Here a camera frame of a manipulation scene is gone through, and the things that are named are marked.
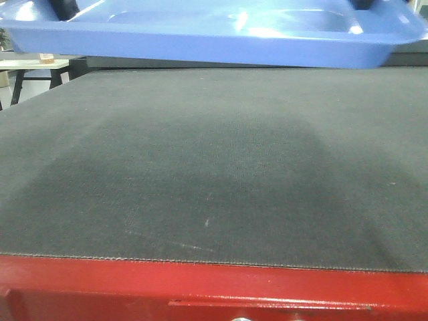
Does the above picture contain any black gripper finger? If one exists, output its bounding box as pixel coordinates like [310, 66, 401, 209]
[49, 0, 78, 21]
[351, 0, 375, 9]

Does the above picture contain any blue plastic tray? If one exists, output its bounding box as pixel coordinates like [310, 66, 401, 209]
[1, 1, 427, 69]

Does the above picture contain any orange drink bottle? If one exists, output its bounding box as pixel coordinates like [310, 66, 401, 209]
[39, 53, 55, 64]

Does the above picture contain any white side table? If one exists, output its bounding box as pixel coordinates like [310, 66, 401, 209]
[1, 56, 78, 106]

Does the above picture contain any dark grey table mat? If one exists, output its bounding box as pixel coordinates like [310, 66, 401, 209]
[1, 68, 427, 272]

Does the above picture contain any red metal cabinet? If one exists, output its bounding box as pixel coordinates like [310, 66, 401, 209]
[1, 255, 427, 320]

